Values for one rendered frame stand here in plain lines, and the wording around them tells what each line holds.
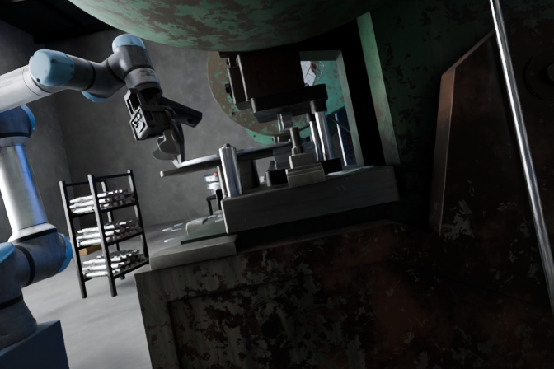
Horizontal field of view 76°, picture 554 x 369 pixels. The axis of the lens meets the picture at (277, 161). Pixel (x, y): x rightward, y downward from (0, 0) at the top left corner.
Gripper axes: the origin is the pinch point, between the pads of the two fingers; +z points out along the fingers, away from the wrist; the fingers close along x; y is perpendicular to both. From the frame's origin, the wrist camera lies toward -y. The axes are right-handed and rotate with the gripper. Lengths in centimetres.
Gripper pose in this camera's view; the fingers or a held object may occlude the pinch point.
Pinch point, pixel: (182, 162)
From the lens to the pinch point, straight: 86.4
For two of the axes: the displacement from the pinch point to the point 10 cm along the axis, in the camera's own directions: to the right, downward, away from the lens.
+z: 4.1, 8.8, -2.3
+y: -6.9, 1.3, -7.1
